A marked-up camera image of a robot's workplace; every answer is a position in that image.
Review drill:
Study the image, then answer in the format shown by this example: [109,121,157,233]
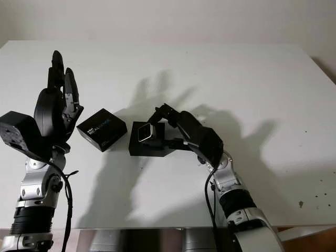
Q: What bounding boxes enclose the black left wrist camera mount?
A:
[0,111,51,159]

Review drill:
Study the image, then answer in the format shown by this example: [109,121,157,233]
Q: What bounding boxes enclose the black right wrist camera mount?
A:
[187,127,225,167]

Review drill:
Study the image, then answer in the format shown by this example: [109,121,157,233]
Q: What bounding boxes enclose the black box with foam insert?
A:
[129,121,182,158]

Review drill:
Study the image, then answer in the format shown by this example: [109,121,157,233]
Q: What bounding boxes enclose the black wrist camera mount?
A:
[0,111,51,159]
[187,127,225,167]

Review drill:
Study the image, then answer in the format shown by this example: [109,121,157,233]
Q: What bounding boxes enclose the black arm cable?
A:
[54,160,80,252]
[204,164,220,252]

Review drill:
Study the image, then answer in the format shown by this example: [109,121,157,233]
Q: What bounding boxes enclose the black RealSense box lid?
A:
[76,108,128,153]

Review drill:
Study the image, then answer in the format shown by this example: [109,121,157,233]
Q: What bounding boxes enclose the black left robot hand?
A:
[33,50,85,148]

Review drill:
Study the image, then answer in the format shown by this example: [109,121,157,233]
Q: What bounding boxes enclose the small silver camera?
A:
[137,122,158,143]

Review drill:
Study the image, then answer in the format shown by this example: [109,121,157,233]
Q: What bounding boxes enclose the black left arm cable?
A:
[54,160,80,252]

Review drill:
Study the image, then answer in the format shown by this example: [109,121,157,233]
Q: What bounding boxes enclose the grey robot leg cylinder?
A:
[183,228,216,252]
[87,229,123,252]

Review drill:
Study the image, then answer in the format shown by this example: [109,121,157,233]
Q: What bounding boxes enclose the white table frame bar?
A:
[276,225,336,243]

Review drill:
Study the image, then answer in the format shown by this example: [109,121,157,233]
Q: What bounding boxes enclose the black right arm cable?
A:
[204,164,220,252]

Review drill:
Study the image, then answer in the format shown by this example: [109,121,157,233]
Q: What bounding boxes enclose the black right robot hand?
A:
[146,103,212,152]

